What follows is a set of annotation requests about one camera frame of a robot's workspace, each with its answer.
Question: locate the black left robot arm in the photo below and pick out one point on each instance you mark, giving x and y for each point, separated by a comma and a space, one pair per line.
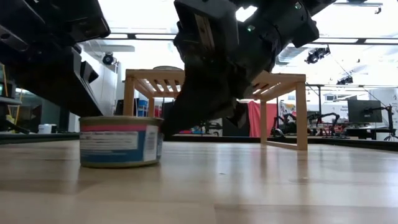
46, 46

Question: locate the red curtain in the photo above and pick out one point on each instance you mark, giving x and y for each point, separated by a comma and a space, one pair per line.
253, 121

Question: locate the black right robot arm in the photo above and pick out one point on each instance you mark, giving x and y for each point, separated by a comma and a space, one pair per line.
317, 4

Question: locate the black ceiling spotlight cluster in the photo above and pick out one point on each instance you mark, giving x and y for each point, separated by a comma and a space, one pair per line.
317, 54
345, 80

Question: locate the small white box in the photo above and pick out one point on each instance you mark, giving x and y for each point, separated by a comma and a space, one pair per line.
47, 128

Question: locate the teal-labelled tin can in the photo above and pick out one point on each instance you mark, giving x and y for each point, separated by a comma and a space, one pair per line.
168, 67

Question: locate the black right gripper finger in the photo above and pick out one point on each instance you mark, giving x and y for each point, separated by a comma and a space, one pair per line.
239, 119
199, 99

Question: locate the wooden slatted shelf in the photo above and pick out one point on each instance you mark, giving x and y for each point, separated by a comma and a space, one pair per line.
301, 109

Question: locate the black idle robot arm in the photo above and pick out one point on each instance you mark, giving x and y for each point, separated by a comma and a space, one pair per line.
325, 119
281, 126

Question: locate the black metal table frame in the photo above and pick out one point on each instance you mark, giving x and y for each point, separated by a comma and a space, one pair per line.
342, 143

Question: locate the gold-lidded pink-blue can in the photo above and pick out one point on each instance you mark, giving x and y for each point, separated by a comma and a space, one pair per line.
119, 143

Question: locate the black round ceiling lamp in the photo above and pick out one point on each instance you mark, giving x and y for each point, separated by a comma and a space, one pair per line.
108, 58

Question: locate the black ceiling rail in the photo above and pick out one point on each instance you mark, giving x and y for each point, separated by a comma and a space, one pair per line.
357, 3

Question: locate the black office monitor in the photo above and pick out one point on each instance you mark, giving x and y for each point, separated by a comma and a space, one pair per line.
364, 111

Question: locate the LED light bar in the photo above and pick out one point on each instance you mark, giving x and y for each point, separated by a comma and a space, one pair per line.
342, 40

